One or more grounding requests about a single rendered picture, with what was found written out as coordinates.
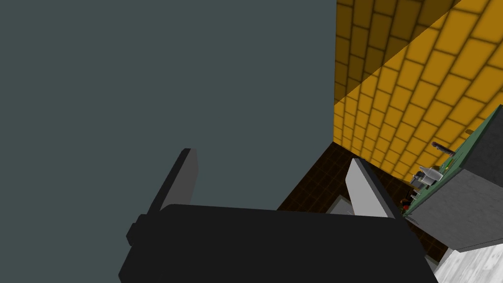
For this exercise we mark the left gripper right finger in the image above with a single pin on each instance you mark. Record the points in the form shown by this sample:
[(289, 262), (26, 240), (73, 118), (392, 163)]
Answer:
[(365, 196)]

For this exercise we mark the grey cabinet with green top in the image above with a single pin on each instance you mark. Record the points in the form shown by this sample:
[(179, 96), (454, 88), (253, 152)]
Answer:
[(465, 206)]

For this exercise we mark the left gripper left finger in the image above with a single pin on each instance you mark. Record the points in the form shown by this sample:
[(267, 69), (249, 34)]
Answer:
[(178, 184)]

